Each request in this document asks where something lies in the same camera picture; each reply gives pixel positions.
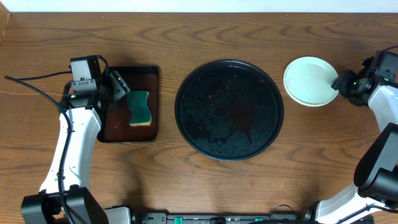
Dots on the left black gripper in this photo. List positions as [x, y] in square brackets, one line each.
[117, 84]

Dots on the round black tray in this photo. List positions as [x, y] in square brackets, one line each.
[229, 110]

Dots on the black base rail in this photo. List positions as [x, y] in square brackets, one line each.
[163, 218]

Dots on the rectangular dark brown tray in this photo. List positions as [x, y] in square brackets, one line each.
[115, 126]

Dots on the green yellow sponge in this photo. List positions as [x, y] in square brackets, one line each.
[140, 112]

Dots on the yellow plate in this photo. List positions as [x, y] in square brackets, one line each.
[316, 97]

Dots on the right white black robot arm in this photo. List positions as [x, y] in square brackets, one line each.
[375, 178]

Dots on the light blue plate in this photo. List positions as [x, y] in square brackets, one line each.
[309, 72]

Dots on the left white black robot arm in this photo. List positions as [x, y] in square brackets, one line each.
[66, 186]

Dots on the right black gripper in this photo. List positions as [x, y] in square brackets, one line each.
[339, 83]

